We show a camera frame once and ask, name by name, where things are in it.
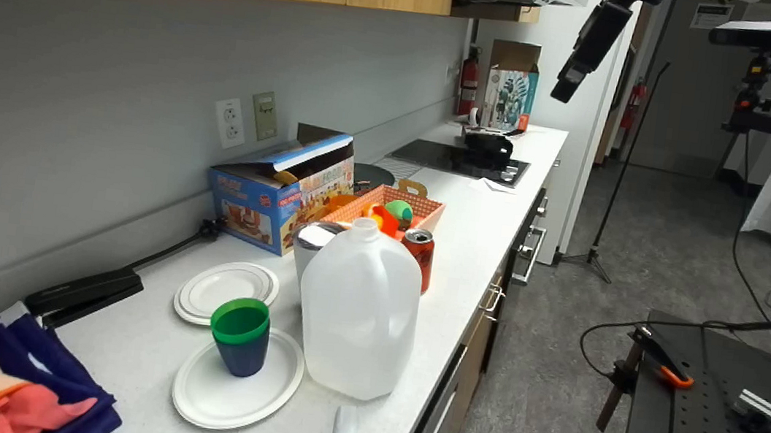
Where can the white wall socket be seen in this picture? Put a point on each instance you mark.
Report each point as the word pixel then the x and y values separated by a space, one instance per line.
pixel 230 123

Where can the green plastic cup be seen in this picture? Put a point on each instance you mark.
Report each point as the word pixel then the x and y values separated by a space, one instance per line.
pixel 240 320

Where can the black pot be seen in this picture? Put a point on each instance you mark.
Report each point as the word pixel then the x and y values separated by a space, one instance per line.
pixel 488 148

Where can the printed cardboard box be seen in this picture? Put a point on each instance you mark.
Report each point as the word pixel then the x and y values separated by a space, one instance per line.
pixel 511 92

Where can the blue cloth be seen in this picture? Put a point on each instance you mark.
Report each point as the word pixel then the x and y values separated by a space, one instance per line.
pixel 66 387

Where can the black pan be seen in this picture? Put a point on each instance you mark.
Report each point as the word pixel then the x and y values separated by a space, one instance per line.
pixel 372 174

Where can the white paper sheet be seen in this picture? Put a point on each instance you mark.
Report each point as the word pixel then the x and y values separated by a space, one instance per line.
pixel 492 185

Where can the grey door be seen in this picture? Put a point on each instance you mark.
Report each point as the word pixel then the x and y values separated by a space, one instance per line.
pixel 688 92

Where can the orange toy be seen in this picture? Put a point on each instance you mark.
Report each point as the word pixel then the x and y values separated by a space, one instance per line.
pixel 382 220

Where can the orange plastic basket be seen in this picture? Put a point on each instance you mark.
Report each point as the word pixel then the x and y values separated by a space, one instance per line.
pixel 423 210

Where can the black cooktop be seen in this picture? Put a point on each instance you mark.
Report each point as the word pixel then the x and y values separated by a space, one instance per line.
pixel 430 154

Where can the small white tube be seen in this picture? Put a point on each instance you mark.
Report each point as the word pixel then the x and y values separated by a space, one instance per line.
pixel 346 426

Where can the steel tumbler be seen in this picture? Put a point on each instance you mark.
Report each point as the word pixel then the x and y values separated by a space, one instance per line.
pixel 308 247

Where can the blue plastic cup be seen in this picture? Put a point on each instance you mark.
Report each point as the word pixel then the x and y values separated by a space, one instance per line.
pixel 241 359

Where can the white paper plate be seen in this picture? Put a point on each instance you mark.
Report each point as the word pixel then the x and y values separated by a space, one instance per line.
pixel 216 398

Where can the white refrigerator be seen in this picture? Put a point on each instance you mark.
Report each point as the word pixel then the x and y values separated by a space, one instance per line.
pixel 584 153

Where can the red soda can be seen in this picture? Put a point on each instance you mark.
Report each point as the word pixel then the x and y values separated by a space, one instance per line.
pixel 419 257

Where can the green toy ball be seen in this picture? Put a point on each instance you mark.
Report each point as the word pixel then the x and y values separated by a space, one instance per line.
pixel 399 210

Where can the beige switch plate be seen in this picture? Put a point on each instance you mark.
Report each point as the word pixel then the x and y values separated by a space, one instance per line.
pixel 265 116

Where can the black stapler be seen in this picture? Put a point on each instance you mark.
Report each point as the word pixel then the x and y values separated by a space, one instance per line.
pixel 82 293

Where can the blue toy box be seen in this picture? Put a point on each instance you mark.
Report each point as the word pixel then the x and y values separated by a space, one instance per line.
pixel 269 202

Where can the white tape roll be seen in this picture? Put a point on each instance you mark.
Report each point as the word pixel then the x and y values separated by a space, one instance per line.
pixel 474 117

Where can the aluminium rail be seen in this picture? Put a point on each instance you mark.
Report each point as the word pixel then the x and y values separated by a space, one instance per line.
pixel 766 409

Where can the red fire extinguisher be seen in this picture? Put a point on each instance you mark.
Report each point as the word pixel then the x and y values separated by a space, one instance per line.
pixel 469 83
pixel 633 107

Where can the orange black clamp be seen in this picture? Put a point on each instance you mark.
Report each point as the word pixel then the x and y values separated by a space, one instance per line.
pixel 666 358

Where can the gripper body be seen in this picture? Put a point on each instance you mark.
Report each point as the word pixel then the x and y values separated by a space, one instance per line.
pixel 603 30

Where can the stack of white plates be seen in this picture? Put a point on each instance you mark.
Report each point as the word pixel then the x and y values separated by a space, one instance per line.
pixel 222 288

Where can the clear plastic jug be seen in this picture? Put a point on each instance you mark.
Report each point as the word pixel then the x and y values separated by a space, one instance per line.
pixel 358 316

